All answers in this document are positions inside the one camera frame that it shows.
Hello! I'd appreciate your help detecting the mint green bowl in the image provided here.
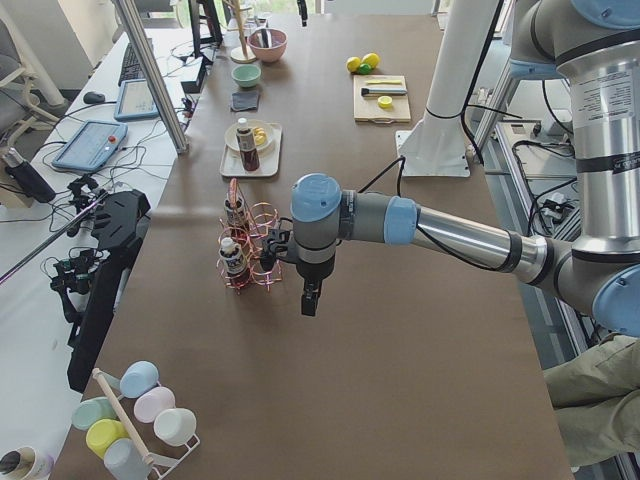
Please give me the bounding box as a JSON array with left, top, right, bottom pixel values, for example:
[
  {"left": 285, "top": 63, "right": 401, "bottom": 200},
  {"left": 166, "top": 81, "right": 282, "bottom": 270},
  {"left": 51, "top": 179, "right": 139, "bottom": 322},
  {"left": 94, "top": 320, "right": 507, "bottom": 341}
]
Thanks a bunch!
[{"left": 231, "top": 64, "right": 262, "bottom": 88}]

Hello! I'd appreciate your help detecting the tea bottle front slot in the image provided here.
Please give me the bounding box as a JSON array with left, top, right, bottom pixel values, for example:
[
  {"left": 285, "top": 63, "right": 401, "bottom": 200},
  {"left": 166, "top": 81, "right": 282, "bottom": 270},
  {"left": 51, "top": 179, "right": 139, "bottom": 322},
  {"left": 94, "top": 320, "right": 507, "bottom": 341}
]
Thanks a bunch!
[{"left": 219, "top": 237, "right": 247, "bottom": 277}]

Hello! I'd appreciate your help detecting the yellow lemon upper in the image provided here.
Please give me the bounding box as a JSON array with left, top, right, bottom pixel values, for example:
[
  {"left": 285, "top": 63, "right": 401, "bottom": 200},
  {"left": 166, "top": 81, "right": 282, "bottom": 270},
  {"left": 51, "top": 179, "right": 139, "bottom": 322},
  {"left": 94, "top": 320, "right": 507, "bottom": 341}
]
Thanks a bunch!
[{"left": 362, "top": 52, "right": 380, "bottom": 69}]

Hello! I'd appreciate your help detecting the black water bottle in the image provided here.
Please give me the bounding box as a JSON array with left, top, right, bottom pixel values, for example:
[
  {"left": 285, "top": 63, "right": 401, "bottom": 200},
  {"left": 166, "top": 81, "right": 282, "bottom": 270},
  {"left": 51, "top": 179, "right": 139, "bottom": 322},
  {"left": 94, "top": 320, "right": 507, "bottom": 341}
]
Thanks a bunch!
[{"left": 1, "top": 147, "right": 56, "bottom": 203}]

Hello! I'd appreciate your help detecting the wooden rack handle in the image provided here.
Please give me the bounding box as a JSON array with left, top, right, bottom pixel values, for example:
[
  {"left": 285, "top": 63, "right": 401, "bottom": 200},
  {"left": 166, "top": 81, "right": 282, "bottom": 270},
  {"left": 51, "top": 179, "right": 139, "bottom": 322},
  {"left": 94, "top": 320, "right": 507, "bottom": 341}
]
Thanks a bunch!
[{"left": 92, "top": 368, "right": 154, "bottom": 465}]

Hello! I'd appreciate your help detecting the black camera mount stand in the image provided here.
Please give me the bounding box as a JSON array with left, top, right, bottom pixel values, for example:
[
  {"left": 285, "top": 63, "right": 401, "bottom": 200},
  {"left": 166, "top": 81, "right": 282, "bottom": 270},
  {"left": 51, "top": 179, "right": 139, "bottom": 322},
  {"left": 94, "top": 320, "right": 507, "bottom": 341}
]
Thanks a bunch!
[{"left": 50, "top": 174, "right": 150, "bottom": 393}]

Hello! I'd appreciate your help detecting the tea bottle slot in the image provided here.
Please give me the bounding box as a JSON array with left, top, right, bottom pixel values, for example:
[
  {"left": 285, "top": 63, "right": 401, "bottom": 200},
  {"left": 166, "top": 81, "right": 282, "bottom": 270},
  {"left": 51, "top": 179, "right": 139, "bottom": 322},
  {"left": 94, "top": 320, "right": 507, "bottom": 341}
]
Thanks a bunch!
[
  {"left": 219, "top": 237, "right": 247, "bottom": 277},
  {"left": 236, "top": 118, "right": 260, "bottom": 172}
]

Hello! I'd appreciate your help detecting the pink bowl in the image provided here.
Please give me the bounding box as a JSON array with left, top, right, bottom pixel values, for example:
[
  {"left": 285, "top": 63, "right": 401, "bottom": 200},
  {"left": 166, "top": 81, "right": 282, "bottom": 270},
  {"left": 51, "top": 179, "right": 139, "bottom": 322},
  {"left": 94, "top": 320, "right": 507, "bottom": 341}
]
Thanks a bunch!
[{"left": 247, "top": 28, "right": 288, "bottom": 63}]

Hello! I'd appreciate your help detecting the blue teach pendant far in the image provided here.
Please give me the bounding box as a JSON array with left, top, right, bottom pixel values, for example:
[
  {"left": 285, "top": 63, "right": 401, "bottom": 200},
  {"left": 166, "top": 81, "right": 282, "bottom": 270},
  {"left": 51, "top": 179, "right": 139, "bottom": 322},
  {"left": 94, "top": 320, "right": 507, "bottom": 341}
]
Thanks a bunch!
[{"left": 114, "top": 79, "right": 159, "bottom": 122}]

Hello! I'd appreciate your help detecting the person in olive clothing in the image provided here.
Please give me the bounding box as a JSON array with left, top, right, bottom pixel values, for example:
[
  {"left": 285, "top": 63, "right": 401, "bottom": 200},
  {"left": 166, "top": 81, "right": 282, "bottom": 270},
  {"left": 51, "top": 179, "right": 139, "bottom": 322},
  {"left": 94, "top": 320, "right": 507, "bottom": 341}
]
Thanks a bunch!
[{"left": 543, "top": 334, "right": 639, "bottom": 468}]

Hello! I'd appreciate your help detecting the copper wire bottle rack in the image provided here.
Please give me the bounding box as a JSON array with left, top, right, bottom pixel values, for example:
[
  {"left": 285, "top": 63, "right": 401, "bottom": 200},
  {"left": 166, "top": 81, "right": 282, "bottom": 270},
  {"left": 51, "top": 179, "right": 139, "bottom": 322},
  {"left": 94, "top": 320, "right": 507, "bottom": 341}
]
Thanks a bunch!
[{"left": 216, "top": 178, "right": 283, "bottom": 294}]

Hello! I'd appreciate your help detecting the blue teach pendant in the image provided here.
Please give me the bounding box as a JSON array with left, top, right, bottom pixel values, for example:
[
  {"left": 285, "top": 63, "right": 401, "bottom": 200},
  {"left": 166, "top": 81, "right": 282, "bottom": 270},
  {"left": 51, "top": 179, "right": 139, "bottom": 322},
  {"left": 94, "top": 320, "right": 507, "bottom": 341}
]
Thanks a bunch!
[
  {"left": 51, "top": 121, "right": 128, "bottom": 172},
  {"left": 114, "top": 79, "right": 159, "bottom": 122}
]

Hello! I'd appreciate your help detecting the white round plate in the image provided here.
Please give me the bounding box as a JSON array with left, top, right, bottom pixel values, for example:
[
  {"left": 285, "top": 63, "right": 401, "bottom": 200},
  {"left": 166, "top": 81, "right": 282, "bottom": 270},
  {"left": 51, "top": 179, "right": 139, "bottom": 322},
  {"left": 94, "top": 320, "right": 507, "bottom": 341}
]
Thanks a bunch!
[{"left": 224, "top": 119, "right": 275, "bottom": 153}]

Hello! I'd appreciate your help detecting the yellow cup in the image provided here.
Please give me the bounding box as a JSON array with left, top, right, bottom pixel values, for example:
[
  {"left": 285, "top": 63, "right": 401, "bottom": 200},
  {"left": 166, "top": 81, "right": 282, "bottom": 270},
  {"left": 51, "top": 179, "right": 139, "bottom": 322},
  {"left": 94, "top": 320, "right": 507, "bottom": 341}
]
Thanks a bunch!
[{"left": 85, "top": 419, "right": 129, "bottom": 459}]

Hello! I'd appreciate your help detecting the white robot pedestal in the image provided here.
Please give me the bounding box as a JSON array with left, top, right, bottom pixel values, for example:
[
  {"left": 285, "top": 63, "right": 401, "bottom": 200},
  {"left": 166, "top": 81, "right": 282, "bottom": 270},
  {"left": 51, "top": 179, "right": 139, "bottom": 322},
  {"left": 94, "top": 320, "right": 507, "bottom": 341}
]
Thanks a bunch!
[{"left": 397, "top": 0, "right": 503, "bottom": 177}]

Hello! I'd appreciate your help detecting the wooden cutting board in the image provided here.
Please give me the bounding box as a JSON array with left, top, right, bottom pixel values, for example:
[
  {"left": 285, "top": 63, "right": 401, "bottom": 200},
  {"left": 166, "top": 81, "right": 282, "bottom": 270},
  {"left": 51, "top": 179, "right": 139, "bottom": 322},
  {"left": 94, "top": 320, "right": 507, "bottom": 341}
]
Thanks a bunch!
[{"left": 353, "top": 75, "right": 411, "bottom": 123}]

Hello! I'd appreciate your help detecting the green lime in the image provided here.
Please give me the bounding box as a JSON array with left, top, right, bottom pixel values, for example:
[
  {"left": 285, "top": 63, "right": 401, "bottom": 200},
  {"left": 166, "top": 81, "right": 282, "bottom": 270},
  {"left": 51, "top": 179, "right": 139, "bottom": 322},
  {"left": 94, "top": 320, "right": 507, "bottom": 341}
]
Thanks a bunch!
[{"left": 357, "top": 63, "right": 372, "bottom": 75}]

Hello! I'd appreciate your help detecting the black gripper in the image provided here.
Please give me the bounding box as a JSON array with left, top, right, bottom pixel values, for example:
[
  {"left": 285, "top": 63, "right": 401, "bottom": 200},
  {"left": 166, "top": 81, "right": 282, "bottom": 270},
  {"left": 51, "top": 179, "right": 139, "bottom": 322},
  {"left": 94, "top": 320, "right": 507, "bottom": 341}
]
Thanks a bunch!
[{"left": 259, "top": 228, "right": 321, "bottom": 316}]

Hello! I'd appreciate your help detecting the yellow lemon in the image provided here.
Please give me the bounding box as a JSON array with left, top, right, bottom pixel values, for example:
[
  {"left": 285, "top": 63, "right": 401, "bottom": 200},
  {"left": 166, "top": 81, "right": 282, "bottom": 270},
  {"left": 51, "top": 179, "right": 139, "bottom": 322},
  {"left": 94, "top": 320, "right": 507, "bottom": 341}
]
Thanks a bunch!
[
  {"left": 362, "top": 52, "right": 380, "bottom": 69},
  {"left": 346, "top": 56, "right": 362, "bottom": 73}
]

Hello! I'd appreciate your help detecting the glazed ring pastry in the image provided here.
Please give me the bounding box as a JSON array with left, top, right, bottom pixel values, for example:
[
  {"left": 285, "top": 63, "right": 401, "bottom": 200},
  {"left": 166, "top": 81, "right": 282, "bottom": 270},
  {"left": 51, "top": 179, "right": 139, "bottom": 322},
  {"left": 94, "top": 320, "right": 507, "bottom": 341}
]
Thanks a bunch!
[{"left": 252, "top": 127, "right": 268, "bottom": 146}]

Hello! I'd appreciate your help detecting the white cup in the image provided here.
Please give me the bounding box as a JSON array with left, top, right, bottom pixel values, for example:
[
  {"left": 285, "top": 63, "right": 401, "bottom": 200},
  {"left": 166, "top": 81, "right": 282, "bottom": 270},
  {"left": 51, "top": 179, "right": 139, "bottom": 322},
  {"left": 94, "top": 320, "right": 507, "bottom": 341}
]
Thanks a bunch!
[{"left": 153, "top": 408, "right": 197, "bottom": 447}]

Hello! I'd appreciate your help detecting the yellow plastic knife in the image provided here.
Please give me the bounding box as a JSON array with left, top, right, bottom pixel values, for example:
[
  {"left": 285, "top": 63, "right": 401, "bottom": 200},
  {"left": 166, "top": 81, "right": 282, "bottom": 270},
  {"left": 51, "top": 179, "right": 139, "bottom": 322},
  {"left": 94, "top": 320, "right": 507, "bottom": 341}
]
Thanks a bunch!
[{"left": 365, "top": 78, "right": 403, "bottom": 85}]

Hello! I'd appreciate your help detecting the tea bottle handle side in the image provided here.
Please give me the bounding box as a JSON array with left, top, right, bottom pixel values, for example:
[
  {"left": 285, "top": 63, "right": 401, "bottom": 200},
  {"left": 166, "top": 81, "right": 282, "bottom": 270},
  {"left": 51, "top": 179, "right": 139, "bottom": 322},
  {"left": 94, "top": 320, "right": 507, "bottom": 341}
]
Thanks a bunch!
[{"left": 224, "top": 196, "right": 248, "bottom": 228}]

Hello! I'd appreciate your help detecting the half lemon slice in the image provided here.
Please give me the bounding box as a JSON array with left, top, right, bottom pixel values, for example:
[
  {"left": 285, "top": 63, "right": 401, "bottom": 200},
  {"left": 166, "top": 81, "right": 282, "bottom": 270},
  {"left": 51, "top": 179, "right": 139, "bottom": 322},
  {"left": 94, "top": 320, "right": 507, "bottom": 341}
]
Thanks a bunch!
[{"left": 377, "top": 95, "right": 393, "bottom": 109}]

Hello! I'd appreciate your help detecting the black keyboard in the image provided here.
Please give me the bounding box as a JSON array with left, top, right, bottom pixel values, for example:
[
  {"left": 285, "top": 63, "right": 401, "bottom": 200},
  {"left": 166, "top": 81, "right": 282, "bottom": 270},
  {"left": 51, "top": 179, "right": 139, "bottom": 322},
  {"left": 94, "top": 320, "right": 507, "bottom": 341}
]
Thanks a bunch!
[{"left": 117, "top": 44, "right": 145, "bottom": 85}]

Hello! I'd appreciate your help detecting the black computer mouse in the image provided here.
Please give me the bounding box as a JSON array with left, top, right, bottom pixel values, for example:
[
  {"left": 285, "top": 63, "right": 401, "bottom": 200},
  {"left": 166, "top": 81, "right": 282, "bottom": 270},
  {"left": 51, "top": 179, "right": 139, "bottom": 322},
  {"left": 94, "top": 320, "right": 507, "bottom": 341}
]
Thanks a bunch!
[{"left": 83, "top": 91, "right": 106, "bottom": 105}]

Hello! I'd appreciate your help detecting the aluminium frame post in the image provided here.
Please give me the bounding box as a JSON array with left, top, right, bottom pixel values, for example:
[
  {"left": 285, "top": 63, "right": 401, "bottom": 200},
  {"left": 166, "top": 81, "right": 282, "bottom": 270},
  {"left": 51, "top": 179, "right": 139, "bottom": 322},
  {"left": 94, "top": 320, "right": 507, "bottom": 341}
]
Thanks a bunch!
[{"left": 112, "top": 0, "right": 189, "bottom": 154}]

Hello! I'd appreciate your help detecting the light blue cup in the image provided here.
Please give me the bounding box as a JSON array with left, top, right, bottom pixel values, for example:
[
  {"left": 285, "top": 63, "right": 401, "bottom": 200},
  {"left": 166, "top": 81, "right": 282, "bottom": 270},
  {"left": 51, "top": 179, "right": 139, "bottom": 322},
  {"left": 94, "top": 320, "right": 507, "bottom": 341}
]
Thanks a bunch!
[{"left": 120, "top": 360, "right": 159, "bottom": 399}]

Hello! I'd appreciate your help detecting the grey blue cup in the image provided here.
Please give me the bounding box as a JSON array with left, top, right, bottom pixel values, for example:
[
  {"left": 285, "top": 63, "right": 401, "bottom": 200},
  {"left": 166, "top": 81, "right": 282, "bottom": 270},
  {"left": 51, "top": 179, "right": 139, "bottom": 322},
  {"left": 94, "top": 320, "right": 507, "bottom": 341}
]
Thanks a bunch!
[{"left": 103, "top": 438, "right": 151, "bottom": 480}]

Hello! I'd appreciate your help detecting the cream serving tray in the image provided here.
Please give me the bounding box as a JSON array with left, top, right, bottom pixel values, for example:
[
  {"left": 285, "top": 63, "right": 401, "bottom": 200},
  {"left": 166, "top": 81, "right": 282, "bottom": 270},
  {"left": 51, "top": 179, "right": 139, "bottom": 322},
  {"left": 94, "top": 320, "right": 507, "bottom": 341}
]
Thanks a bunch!
[{"left": 219, "top": 122, "right": 282, "bottom": 178}]

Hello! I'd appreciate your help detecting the pink cup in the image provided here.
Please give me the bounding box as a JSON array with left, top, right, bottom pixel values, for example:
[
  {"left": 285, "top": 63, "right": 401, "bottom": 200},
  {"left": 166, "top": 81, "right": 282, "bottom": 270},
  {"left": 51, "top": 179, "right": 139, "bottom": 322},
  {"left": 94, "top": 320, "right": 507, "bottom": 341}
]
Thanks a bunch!
[{"left": 133, "top": 386, "right": 176, "bottom": 423}]

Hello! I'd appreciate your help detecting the pale green cup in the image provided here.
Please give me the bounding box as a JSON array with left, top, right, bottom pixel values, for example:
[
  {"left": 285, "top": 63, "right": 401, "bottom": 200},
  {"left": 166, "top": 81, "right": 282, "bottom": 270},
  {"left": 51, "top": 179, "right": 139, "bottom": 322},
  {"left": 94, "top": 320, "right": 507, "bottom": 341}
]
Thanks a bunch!
[{"left": 71, "top": 396, "right": 118, "bottom": 431}]

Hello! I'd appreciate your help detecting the blue teach pendant near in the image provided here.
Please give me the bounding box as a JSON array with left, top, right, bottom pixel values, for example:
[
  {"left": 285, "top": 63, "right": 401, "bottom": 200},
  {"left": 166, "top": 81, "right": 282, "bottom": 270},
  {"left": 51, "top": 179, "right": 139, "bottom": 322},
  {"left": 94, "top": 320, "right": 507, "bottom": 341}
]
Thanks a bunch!
[{"left": 51, "top": 121, "right": 128, "bottom": 172}]

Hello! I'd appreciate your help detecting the yellow lemon lower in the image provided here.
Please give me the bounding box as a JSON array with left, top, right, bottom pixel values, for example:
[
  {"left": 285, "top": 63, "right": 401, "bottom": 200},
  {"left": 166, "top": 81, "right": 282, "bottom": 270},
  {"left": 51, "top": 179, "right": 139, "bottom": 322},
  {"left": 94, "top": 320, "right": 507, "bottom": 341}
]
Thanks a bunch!
[{"left": 346, "top": 56, "right": 362, "bottom": 73}]

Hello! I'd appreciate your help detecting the wooden mug tree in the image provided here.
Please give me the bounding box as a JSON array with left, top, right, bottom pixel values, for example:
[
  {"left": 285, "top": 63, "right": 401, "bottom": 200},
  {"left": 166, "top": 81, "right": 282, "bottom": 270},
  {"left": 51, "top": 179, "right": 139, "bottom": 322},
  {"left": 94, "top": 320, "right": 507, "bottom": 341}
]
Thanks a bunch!
[{"left": 224, "top": 0, "right": 257, "bottom": 64}]

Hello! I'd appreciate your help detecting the grey folded cloth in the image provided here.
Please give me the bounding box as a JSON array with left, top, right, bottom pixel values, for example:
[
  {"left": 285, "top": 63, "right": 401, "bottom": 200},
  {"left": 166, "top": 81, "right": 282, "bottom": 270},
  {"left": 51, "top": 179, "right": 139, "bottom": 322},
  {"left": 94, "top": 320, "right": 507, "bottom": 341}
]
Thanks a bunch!
[{"left": 230, "top": 90, "right": 260, "bottom": 112}]

